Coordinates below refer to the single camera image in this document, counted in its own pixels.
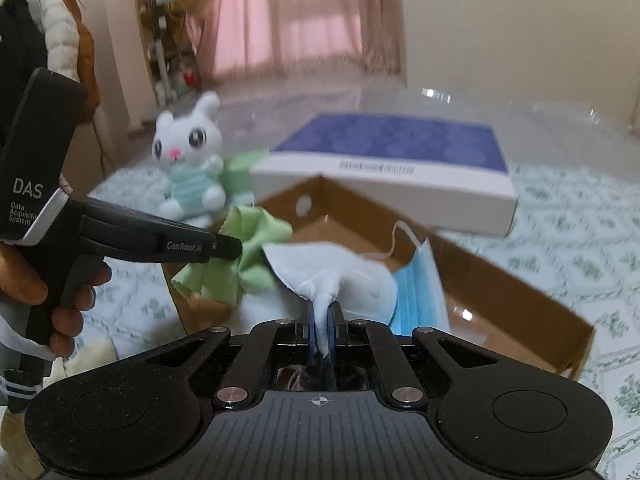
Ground light green cloth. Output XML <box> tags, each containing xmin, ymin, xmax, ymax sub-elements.
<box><xmin>171</xmin><ymin>205</ymin><xmax>294</xmax><ymax>307</ymax></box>

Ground brown cardboard box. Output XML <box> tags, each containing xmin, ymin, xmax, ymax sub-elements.
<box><xmin>161</xmin><ymin>175</ymin><xmax>596</xmax><ymax>382</ymax></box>

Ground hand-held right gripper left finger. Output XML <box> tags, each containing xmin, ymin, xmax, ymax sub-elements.
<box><xmin>127</xmin><ymin>304</ymin><xmax>321</xmax><ymax>412</ymax></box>

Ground brown jacket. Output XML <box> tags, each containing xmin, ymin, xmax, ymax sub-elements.
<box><xmin>50</xmin><ymin>0</ymin><xmax>97</xmax><ymax>122</ymax></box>

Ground blue face mask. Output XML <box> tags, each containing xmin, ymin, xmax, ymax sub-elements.
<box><xmin>386</xmin><ymin>220</ymin><xmax>452</xmax><ymax>337</ymax></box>

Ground purple and white box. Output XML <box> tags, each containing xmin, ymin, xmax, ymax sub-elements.
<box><xmin>249</xmin><ymin>112</ymin><xmax>521</xmax><ymax>237</ymax></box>

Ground white nonwoven cloth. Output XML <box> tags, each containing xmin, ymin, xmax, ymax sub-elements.
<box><xmin>261</xmin><ymin>241</ymin><xmax>399</xmax><ymax>361</ymax></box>

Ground yellow towel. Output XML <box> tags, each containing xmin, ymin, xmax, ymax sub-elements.
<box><xmin>50</xmin><ymin>335</ymin><xmax>119</xmax><ymax>387</ymax></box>

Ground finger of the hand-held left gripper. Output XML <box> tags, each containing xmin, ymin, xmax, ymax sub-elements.
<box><xmin>127</xmin><ymin>304</ymin><xmax>321</xmax><ymax>412</ymax></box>
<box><xmin>207</xmin><ymin>234</ymin><xmax>245</xmax><ymax>263</ymax></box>

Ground wooden shelf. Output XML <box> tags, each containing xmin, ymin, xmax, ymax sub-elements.
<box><xmin>131</xmin><ymin>0</ymin><xmax>202</xmax><ymax>107</ymax></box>

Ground clothes on rack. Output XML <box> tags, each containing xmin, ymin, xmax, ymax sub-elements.
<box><xmin>0</xmin><ymin>0</ymin><xmax>110</xmax><ymax>178</ymax></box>

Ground pink curtain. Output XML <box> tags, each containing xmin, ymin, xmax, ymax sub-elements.
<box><xmin>187</xmin><ymin>0</ymin><xmax>404</xmax><ymax>87</ymax></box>

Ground white puffer jacket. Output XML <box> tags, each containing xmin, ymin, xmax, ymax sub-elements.
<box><xmin>36</xmin><ymin>0</ymin><xmax>82</xmax><ymax>92</ymax></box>

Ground white plush bunny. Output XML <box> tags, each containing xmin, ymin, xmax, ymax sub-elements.
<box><xmin>151</xmin><ymin>92</ymin><xmax>226</xmax><ymax>231</ymax></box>

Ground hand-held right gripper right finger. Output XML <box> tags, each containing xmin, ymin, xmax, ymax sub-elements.
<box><xmin>325</xmin><ymin>302</ymin><xmax>501</xmax><ymax>409</ymax></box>

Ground small green box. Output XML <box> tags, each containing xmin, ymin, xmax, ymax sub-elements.
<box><xmin>219</xmin><ymin>149</ymin><xmax>271</xmax><ymax>202</ymax></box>

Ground white fan stand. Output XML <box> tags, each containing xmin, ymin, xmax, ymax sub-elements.
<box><xmin>152</xmin><ymin>42</ymin><xmax>173</xmax><ymax>103</ymax></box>

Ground black jacket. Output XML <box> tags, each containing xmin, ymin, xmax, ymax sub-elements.
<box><xmin>0</xmin><ymin>0</ymin><xmax>52</xmax><ymax>153</ymax></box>

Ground person's left hand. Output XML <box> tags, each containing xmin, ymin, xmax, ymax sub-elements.
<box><xmin>0</xmin><ymin>246</ymin><xmax>114</xmax><ymax>357</ymax></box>

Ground green floral printed tablecloth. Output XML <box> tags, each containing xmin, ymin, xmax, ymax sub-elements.
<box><xmin>85</xmin><ymin>160</ymin><xmax>640</xmax><ymax>480</ymax></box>

